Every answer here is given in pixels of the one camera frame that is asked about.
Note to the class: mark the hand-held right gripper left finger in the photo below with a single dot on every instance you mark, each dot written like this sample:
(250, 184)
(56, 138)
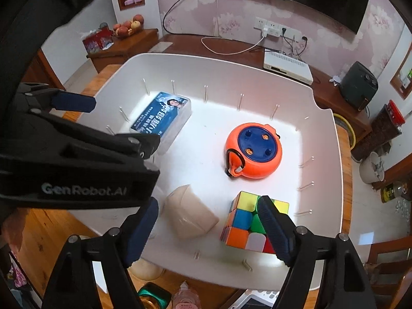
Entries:
(141, 228)

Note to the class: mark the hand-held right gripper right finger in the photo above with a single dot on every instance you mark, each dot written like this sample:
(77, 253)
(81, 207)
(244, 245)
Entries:
(273, 228)

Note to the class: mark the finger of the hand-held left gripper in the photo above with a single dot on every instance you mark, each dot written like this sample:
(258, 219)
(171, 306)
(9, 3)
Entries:
(116, 141)
(75, 102)

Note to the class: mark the colourful puzzle cube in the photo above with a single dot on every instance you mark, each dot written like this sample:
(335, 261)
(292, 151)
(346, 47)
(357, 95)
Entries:
(244, 219)

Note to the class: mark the clear card box blue print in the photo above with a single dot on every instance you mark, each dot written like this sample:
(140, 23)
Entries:
(167, 112)

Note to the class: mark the orange blue tape measure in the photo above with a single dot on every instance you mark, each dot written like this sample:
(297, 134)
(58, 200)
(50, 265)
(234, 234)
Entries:
(257, 144)

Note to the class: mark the white plastic storage bin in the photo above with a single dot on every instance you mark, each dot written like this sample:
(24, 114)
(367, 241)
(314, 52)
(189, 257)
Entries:
(209, 128)

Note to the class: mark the red tissue box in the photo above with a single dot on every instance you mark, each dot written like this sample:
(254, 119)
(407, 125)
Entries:
(98, 41)

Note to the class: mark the green perfume bottle gold cap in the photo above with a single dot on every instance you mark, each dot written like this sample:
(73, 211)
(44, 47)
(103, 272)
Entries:
(154, 296)

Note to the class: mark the wooden side cabinet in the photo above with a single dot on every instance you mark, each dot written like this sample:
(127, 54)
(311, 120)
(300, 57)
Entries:
(128, 48)

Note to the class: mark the bowl of peaches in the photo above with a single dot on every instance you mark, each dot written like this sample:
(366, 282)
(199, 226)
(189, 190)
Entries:
(128, 27)

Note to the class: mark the grey pad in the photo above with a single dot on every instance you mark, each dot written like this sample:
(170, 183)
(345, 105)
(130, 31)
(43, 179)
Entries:
(158, 47)

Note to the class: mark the white bucket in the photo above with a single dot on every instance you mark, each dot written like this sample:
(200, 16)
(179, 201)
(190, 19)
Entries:
(368, 170)

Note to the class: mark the green yellow bottle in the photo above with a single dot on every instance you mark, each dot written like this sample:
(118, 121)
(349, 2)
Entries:
(392, 193)

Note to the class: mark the yellow hoop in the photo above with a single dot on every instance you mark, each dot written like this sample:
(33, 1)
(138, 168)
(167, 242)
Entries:
(349, 128)

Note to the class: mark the wooden chair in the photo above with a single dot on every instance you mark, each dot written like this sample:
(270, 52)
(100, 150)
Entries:
(392, 270)

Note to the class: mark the tall canister red lid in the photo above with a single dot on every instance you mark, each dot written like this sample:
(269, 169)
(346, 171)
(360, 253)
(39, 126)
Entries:
(376, 132)

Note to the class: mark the white set-top box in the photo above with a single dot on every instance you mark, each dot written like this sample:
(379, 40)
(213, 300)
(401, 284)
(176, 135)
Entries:
(288, 67)

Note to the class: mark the black air fryer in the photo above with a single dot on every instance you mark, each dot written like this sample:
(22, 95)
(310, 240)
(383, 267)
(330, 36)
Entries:
(359, 85)

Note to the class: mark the white plug adapter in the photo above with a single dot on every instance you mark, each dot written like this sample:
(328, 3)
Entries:
(266, 32)

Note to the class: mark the white handheld camera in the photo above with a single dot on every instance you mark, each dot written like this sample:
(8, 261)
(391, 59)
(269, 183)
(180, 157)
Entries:
(257, 301)

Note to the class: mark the white wall outlet strip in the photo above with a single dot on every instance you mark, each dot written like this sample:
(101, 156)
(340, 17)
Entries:
(276, 27)

